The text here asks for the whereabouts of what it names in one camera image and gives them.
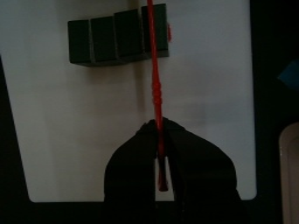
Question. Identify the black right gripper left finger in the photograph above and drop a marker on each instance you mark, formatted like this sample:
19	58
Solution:
130	175

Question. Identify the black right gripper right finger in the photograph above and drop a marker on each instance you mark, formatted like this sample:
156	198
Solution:
202	175

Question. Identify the white cutting board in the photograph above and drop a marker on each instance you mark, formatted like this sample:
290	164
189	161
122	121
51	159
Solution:
58	116

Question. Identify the red toy knife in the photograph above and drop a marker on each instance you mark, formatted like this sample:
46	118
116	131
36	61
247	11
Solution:
156	87

